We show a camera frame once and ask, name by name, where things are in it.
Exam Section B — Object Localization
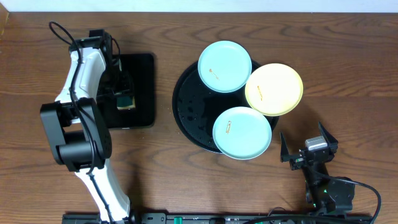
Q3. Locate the black round tray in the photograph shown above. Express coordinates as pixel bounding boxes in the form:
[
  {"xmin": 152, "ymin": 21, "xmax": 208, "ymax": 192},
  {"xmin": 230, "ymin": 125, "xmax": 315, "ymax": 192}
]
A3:
[{"xmin": 172, "ymin": 57, "xmax": 280, "ymax": 154}]

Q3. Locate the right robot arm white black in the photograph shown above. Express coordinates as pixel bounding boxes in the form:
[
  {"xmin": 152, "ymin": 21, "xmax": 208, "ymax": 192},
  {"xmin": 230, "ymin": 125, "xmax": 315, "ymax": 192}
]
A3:
[{"xmin": 280, "ymin": 123, "xmax": 354, "ymax": 215}]

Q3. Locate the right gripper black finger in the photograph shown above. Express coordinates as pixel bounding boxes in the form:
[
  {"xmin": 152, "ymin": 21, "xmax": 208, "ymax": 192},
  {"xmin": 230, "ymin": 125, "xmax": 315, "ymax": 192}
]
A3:
[
  {"xmin": 318, "ymin": 121, "xmax": 338, "ymax": 149},
  {"xmin": 280, "ymin": 132, "xmax": 290, "ymax": 162}
]

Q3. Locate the black rectangular tray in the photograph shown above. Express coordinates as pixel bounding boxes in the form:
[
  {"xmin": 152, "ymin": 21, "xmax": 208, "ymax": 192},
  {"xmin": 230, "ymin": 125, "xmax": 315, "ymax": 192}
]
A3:
[{"xmin": 97, "ymin": 53, "xmax": 155, "ymax": 129}]

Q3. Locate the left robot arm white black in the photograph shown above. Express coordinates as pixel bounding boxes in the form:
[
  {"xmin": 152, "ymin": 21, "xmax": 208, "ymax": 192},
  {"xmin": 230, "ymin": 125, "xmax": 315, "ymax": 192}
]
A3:
[{"xmin": 40, "ymin": 29, "xmax": 137, "ymax": 223}]

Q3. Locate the light blue plate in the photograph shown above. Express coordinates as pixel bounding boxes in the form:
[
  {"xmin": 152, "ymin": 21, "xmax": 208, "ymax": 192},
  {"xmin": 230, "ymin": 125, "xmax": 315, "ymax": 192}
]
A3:
[
  {"xmin": 198, "ymin": 40, "xmax": 252, "ymax": 93},
  {"xmin": 212, "ymin": 106, "xmax": 272, "ymax": 160}
]

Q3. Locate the yellow green scrub sponge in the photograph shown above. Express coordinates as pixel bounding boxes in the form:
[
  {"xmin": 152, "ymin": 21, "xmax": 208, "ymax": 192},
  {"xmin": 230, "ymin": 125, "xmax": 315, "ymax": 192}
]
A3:
[{"xmin": 116, "ymin": 96, "xmax": 136, "ymax": 111}]

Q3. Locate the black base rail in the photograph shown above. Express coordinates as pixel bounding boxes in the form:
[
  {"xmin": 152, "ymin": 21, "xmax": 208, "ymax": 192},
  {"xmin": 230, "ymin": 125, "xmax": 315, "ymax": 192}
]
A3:
[{"xmin": 61, "ymin": 212, "xmax": 374, "ymax": 224}]

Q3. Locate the yellow plate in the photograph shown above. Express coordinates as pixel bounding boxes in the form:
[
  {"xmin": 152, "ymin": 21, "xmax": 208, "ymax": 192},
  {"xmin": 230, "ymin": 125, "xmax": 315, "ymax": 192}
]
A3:
[{"xmin": 244, "ymin": 63, "xmax": 303, "ymax": 116}]

